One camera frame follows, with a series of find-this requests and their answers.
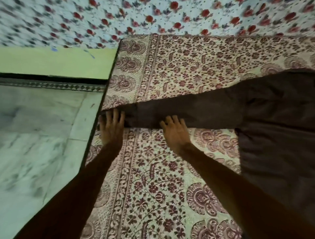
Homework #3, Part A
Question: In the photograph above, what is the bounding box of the maroon floral print bedcover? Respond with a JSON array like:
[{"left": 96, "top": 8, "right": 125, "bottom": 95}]
[{"left": 81, "top": 33, "right": 315, "bottom": 239}]

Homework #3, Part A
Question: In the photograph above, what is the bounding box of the person's right hand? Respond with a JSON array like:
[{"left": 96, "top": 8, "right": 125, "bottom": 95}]
[{"left": 160, "top": 115, "right": 191, "bottom": 155}]

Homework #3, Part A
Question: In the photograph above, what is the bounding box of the rose print white sheet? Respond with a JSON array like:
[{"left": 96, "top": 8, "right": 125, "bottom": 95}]
[{"left": 0, "top": 0, "right": 315, "bottom": 49}]

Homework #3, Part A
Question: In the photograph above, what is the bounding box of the dark brown garment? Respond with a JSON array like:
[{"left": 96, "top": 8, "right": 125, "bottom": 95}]
[{"left": 101, "top": 68, "right": 315, "bottom": 223}]

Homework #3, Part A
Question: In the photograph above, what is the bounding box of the person's left forearm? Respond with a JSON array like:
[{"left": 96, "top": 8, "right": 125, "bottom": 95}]
[{"left": 13, "top": 145, "right": 123, "bottom": 239}]

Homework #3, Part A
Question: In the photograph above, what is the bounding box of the person's right forearm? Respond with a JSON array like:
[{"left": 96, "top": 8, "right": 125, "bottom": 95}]
[{"left": 178, "top": 145, "right": 315, "bottom": 239}]

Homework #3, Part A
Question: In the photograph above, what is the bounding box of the person's left hand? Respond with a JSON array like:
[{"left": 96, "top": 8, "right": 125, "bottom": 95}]
[{"left": 98, "top": 109, "right": 125, "bottom": 149}]

